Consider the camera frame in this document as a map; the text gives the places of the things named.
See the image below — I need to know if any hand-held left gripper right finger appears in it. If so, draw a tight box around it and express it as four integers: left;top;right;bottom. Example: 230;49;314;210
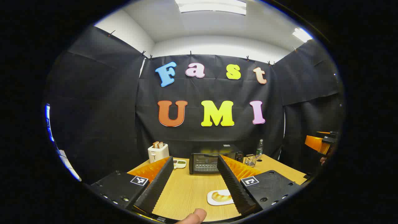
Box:
217;155;303;216

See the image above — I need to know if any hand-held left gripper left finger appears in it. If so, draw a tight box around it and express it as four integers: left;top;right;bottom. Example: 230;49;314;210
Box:
90;156;174;214

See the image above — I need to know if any golden croissant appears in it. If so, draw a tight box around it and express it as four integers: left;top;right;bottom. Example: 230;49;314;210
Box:
211;192;233;203

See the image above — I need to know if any black electric oven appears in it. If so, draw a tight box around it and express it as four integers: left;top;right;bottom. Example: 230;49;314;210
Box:
189;144;244;175

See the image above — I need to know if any white plate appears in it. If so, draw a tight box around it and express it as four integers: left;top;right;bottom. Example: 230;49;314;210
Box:
207;189;235;206

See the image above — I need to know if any white toaster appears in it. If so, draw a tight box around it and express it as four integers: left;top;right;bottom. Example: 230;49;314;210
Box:
148;143;170;164

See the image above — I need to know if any black backdrop cloth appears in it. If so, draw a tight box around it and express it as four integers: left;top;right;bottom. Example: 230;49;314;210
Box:
44;26;344;184

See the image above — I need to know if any small ceiling light panel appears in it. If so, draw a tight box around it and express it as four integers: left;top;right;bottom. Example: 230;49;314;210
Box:
292;28;313;43

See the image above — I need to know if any large ceiling light panel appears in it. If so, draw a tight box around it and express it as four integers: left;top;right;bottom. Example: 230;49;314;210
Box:
175;0;247;15

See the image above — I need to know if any wire mesh holder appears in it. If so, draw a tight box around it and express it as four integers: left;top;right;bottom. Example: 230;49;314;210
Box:
244;154;258;168

